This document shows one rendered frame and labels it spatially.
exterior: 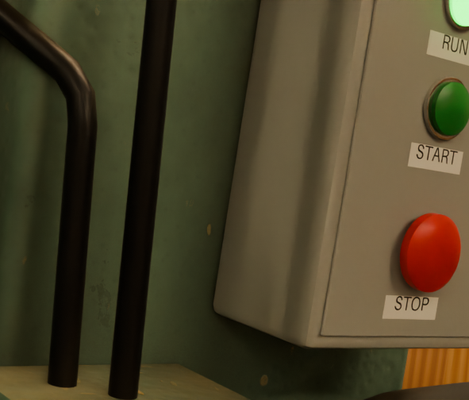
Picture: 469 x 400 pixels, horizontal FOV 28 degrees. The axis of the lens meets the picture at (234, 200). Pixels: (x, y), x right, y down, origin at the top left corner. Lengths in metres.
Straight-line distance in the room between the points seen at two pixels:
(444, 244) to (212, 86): 0.11
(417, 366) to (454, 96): 1.69
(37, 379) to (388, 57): 0.17
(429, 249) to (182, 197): 0.10
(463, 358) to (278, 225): 1.86
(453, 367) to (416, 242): 1.84
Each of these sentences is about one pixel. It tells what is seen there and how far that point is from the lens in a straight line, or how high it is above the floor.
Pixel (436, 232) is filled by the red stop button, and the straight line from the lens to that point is 0.36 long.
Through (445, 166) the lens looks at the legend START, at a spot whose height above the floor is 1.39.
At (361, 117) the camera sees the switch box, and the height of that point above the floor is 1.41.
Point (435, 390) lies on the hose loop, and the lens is 0.44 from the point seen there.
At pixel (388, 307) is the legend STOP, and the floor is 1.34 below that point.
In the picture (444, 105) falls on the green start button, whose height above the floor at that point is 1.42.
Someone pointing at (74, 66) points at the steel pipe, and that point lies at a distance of 0.32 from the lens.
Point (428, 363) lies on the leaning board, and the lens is 2.06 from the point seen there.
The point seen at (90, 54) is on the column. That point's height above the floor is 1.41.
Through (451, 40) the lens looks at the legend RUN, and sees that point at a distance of 0.37.
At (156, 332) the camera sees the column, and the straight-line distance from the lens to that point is 0.38.
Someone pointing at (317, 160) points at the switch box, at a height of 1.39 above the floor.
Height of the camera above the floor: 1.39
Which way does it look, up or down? 3 degrees down
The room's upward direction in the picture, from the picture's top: 9 degrees clockwise
